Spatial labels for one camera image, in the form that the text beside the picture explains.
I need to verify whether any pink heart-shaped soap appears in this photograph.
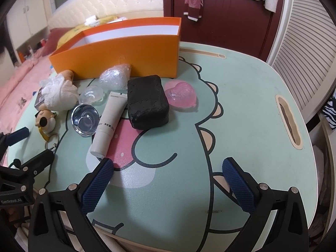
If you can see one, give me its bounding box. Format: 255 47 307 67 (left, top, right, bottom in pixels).
164 81 197 110

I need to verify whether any dark red door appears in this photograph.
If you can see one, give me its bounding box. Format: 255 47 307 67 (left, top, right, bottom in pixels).
163 0 286 63

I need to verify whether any red striped scarf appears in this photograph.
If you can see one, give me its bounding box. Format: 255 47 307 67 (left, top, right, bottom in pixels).
183 0 205 22

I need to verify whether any dark red pillow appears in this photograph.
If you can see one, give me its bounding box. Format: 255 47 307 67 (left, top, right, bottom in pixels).
39 28 70 55

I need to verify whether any crumpled clear plastic bag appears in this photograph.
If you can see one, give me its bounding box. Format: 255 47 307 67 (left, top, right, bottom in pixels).
99 63 132 91

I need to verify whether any white slatted cabinet door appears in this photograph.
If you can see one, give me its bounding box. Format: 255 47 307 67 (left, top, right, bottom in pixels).
265 0 336 122

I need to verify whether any cartoon figure keychain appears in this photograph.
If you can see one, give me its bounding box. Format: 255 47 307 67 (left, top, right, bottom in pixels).
35 109 59 150

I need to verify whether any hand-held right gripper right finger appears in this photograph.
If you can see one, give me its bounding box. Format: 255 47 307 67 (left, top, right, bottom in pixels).
222 157 311 252

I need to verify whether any peach doll head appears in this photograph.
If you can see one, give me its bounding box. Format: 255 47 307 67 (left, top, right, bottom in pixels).
58 70 75 82

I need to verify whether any yellow pillow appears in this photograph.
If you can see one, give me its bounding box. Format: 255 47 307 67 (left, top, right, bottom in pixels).
57 16 129 49

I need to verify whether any zebra print cloth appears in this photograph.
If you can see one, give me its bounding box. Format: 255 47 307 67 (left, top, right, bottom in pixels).
322 89 336 132

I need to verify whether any small brown box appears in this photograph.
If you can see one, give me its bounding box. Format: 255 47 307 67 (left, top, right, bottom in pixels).
35 87 48 110

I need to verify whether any green cartoon desktop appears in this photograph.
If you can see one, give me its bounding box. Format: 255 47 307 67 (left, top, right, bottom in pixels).
7 41 319 252

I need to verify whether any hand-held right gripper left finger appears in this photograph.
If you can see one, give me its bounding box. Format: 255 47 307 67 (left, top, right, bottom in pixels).
28 157 114 252

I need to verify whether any orange storage box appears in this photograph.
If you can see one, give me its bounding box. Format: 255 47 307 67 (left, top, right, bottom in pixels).
49 17 182 80

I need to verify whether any white cream tube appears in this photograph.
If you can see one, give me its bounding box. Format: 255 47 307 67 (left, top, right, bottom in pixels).
90 91 128 158

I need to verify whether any silver metal bowl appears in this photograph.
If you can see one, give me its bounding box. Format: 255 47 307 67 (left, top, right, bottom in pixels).
71 104 100 138

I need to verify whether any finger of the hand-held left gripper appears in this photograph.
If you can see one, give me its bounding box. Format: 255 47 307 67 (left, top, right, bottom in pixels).
10 149 55 180
0 126 30 151

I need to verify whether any pink blanket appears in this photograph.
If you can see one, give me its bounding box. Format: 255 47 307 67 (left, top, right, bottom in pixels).
0 55 57 126

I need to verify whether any black zip case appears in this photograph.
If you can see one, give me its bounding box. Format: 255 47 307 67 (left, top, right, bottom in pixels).
127 75 170 130

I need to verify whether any white wall cabinet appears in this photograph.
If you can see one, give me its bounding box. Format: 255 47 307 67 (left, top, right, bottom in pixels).
7 0 55 66

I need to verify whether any white mesh bath pouf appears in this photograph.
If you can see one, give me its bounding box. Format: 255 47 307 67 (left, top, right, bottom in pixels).
41 76 79 111

